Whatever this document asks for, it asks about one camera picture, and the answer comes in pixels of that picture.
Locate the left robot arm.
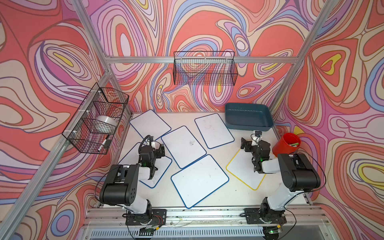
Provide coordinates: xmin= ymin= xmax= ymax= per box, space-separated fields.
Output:
xmin=99 ymin=135 xmax=165 ymax=228

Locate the marker in left basket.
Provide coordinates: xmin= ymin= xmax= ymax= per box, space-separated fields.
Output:
xmin=98 ymin=139 xmax=108 ymax=152

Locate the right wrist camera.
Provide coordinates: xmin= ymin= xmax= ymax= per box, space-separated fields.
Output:
xmin=251 ymin=131 xmax=262 ymax=146

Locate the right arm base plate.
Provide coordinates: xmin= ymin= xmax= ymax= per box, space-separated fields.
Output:
xmin=240 ymin=208 xmax=287 ymax=225

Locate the silver tape roll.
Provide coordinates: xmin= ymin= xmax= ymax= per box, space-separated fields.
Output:
xmin=96 ymin=116 xmax=118 ymax=129

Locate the blue whiteboard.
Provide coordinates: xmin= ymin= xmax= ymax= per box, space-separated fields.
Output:
xmin=161 ymin=126 xmax=207 ymax=169
xmin=194 ymin=113 xmax=235 ymax=149
xmin=130 ymin=110 xmax=172 ymax=140
xmin=171 ymin=155 xmax=230 ymax=209
xmin=118 ymin=143 xmax=173 ymax=189

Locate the left black wire basket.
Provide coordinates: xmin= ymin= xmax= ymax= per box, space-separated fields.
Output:
xmin=62 ymin=83 xmax=129 ymax=155

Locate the green circuit board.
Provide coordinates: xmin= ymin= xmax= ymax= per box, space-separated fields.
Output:
xmin=139 ymin=228 xmax=157 ymax=237

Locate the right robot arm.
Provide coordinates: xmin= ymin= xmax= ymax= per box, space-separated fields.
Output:
xmin=241 ymin=138 xmax=321 ymax=225

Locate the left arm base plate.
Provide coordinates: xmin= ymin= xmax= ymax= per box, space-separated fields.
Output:
xmin=122 ymin=209 xmax=167 ymax=228

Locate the red plastic cup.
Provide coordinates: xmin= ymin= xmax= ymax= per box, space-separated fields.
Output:
xmin=272 ymin=133 xmax=301 ymax=157

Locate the yellow framed whiteboard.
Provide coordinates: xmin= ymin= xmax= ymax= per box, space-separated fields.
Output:
xmin=226 ymin=149 xmax=266 ymax=191

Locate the back black wire basket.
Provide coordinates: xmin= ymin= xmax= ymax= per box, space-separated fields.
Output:
xmin=173 ymin=50 xmax=238 ymax=86

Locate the black wire basket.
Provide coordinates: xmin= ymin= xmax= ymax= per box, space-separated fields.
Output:
xmin=173 ymin=50 xmax=238 ymax=86
xmin=62 ymin=83 xmax=129 ymax=155

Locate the teal plastic storage box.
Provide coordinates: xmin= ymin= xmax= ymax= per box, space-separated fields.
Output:
xmin=225 ymin=103 xmax=274 ymax=132

